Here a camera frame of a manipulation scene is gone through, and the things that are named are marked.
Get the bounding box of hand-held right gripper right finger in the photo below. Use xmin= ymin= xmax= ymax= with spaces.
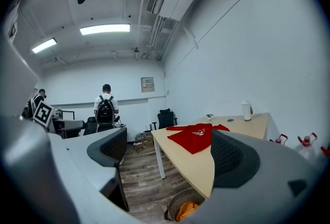
xmin=180 ymin=129 xmax=326 ymax=224

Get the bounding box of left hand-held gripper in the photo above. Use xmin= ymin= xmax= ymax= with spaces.
xmin=32 ymin=100 xmax=86 ymax=139

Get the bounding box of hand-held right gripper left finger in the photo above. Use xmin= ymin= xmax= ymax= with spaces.
xmin=48 ymin=127 xmax=129 ymax=213

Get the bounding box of red t-shirt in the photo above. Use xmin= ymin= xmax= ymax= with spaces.
xmin=166 ymin=123 xmax=230 ymax=155

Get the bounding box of white ceiling light panel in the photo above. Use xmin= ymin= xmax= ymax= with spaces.
xmin=31 ymin=38 xmax=58 ymax=54
xmin=79 ymin=23 xmax=131 ymax=36

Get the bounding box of person's pale shirt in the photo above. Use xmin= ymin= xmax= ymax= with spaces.
xmin=3 ymin=0 xmax=35 ymax=46

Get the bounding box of black office chair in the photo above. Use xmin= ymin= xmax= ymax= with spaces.
xmin=83 ymin=116 xmax=98 ymax=136
xmin=152 ymin=108 xmax=178 ymax=131

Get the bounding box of cardboard box stack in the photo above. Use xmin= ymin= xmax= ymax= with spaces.
xmin=134 ymin=131 xmax=154 ymax=153

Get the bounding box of white tumbler cup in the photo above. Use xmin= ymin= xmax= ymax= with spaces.
xmin=241 ymin=99 xmax=254 ymax=122

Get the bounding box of orange cloth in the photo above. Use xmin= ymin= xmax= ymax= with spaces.
xmin=175 ymin=199 xmax=201 ymax=222

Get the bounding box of woven laundry basket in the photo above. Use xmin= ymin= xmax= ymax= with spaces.
xmin=164 ymin=187 xmax=206 ymax=222

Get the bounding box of grey wall electrical panel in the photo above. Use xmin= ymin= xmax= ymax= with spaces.
xmin=140 ymin=76 xmax=156 ymax=93

